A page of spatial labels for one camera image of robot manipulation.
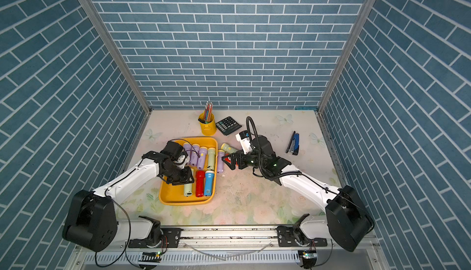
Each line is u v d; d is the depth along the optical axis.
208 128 1.04
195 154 0.94
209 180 0.87
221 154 0.95
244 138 0.71
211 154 0.96
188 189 0.81
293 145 1.02
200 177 0.88
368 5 0.77
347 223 0.42
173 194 0.80
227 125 1.10
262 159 0.61
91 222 0.41
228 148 0.98
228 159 0.74
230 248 0.72
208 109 1.00
